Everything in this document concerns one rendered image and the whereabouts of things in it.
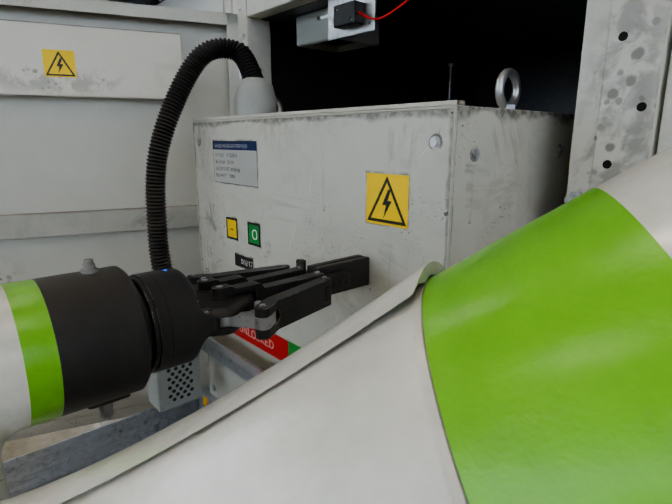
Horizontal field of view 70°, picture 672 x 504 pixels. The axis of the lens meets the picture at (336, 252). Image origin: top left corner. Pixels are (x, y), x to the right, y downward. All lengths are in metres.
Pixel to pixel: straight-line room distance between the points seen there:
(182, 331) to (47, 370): 0.09
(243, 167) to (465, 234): 0.34
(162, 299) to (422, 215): 0.23
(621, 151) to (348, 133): 0.25
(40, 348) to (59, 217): 0.64
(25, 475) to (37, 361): 0.58
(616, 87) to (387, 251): 0.25
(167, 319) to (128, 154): 0.63
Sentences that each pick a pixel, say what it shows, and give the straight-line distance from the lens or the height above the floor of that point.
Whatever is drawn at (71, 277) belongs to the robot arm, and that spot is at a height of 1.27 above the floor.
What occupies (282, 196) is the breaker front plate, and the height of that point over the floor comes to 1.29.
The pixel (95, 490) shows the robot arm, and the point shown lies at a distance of 0.19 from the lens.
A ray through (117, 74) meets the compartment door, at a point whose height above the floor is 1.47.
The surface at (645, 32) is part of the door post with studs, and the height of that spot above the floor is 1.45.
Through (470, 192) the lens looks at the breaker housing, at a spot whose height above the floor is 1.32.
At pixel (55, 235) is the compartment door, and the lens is 0.96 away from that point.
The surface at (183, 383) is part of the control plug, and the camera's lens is 0.82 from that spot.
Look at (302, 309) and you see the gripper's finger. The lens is 0.40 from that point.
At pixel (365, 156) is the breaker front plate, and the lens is 0.49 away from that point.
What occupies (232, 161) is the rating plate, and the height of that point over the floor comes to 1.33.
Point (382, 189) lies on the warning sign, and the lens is 0.48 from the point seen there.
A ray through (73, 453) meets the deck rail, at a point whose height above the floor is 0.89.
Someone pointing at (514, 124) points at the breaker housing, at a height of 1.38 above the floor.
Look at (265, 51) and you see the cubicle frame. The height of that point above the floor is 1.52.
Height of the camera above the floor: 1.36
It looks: 13 degrees down
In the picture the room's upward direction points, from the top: straight up
